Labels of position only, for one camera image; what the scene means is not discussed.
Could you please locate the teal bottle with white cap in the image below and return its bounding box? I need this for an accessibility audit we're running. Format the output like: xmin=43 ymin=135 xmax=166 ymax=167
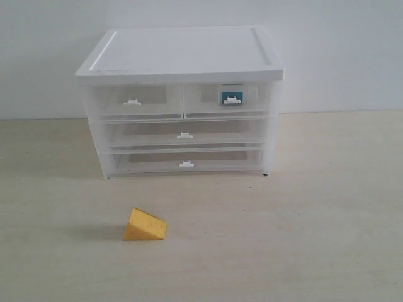
xmin=218 ymin=84 xmax=258 ymax=106

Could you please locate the clear middle wide drawer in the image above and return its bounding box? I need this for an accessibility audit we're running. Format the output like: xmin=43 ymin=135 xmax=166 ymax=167
xmin=106 ymin=119 xmax=268 ymax=147

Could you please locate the clear wide drawer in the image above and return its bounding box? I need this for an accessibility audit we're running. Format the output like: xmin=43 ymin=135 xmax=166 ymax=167
xmin=112 ymin=148 xmax=263 ymax=174
xmin=106 ymin=119 xmax=268 ymax=147

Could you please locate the white plastic drawer cabinet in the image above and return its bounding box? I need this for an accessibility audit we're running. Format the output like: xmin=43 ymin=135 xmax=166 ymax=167
xmin=76 ymin=25 xmax=285 ymax=179

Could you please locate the clear bottom wide drawer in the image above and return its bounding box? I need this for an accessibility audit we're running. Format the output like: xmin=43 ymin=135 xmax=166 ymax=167
xmin=112 ymin=148 xmax=263 ymax=174

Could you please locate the yellow cheese wedge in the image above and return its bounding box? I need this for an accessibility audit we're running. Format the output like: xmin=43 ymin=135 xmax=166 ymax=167
xmin=122 ymin=208 xmax=167 ymax=241

